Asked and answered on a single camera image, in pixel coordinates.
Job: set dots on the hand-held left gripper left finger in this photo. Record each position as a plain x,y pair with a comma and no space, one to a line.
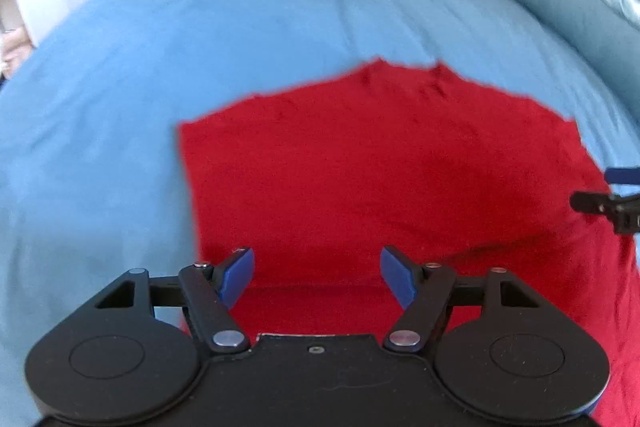
239,274

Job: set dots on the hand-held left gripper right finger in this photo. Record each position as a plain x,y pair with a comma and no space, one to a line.
397,276

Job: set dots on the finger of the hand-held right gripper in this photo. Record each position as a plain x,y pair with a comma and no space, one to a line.
622,174
595,202

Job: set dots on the red t-shirt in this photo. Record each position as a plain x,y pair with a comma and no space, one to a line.
360,177

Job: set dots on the blue bed sheet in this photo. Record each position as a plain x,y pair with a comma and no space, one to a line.
150,72

